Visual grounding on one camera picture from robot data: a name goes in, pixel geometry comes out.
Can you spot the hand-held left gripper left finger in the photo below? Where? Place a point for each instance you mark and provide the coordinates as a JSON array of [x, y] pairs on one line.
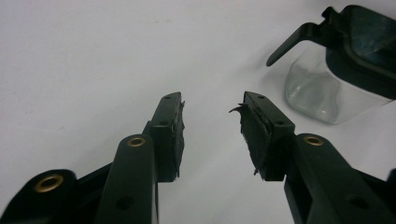
[[141, 168]]

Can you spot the glass jug with black lid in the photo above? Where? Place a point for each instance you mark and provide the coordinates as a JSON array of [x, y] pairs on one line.
[[336, 68]]

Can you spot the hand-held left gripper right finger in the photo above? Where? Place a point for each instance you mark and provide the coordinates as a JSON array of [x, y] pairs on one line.
[[311, 168]]

